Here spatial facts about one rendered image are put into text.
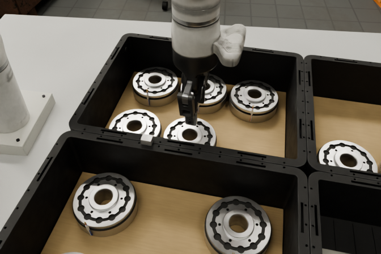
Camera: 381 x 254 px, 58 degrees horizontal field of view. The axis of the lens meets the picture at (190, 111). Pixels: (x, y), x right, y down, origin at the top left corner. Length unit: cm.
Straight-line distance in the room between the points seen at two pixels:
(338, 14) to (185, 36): 251
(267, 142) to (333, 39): 66
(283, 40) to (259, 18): 151
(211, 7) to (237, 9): 234
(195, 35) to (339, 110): 42
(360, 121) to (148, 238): 50
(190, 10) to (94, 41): 77
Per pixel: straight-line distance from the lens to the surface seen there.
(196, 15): 48
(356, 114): 82
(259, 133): 71
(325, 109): 80
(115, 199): 58
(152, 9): 281
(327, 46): 124
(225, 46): 51
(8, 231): 53
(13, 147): 90
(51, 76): 111
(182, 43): 51
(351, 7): 310
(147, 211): 61
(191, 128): 66
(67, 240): 61
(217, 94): 74
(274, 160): 55
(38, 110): 96
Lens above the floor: 136
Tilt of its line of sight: 46 degrees down
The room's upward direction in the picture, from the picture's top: straight up
